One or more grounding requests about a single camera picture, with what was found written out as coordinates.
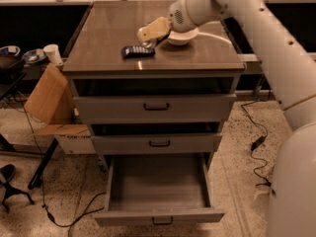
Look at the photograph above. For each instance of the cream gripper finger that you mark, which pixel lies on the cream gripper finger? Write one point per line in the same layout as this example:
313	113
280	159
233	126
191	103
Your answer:
155	30

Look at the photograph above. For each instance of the blue bowl far left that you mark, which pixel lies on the blue bowl far left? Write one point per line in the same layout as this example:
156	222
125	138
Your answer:
10	50

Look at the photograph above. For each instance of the white paper bowl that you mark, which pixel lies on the white paper bowl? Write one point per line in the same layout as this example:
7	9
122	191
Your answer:
178	39

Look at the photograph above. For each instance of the grey middle drawer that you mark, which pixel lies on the grey middle drawer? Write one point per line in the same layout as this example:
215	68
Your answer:
155	138

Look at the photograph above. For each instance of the blue plate with food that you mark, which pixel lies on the blue plate with food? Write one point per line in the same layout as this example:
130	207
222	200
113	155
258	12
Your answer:
35	57

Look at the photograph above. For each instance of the grey top drawer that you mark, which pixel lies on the grey top drawer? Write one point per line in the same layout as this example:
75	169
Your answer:
153	99

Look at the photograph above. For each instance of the black tripod foot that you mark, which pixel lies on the black tripod foot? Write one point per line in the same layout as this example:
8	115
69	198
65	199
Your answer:
11	191

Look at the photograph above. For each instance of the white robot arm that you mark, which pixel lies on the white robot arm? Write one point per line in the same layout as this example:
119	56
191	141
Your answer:
291	73

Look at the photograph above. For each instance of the black table leg left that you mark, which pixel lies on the black table leg left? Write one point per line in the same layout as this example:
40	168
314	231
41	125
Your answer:
36	180

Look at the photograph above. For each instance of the brown cardboard box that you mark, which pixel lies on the brown cardboard box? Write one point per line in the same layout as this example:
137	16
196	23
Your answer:
51	102

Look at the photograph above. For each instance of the white paper cup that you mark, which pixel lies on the white paper cup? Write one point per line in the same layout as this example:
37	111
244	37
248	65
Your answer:
52	52

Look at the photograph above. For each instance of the grey open bottom drawer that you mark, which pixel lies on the grey open bottom drawer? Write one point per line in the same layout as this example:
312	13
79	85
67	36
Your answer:
159	189

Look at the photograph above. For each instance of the grey drawer cabinet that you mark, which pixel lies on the grey drawer cabinet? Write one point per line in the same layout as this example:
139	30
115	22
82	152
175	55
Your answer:
112	25

